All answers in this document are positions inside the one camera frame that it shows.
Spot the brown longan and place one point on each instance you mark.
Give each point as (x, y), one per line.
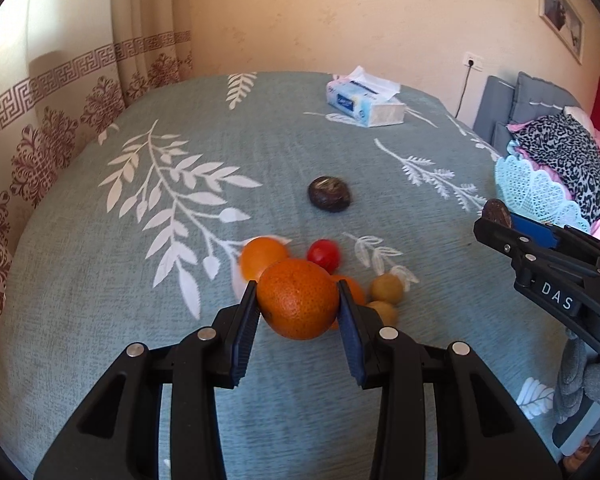
(385, 311)
(387, 287)

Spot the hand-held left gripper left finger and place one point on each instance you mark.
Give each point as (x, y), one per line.
(245, 340)

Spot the leopard print cloth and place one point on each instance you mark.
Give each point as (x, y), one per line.
(565, 160)

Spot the light blue plastic basket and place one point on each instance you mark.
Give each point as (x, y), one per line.
(530, 190)

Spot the framed wall picture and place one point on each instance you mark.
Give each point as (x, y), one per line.
(560, 10)

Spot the red cherry tomato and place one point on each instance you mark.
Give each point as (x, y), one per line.
(324, 254)

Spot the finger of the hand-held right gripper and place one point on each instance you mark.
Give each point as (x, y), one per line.
(500, 240)
(532, 227)

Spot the person's right forearm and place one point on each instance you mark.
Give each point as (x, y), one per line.
(572, 375)

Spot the large orange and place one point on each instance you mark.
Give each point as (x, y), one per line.
(297, 297)

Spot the grey cushioned chair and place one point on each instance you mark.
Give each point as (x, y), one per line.
(490, 110)

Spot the beige patterned curtain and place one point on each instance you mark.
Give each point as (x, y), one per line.
(55, 90)

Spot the grey cushion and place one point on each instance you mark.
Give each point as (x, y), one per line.
(542, 92)

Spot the white tissue box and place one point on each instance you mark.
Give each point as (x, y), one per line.
(370, 107)

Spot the white wall socket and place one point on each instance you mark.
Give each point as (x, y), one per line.
(473, 61)

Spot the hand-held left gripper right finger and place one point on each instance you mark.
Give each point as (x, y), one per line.
(352, 340)

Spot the white pillow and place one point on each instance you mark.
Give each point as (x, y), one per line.
(577, 114)

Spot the dark purple passion fruit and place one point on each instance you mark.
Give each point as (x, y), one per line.
(495, 210)
(330, 193)

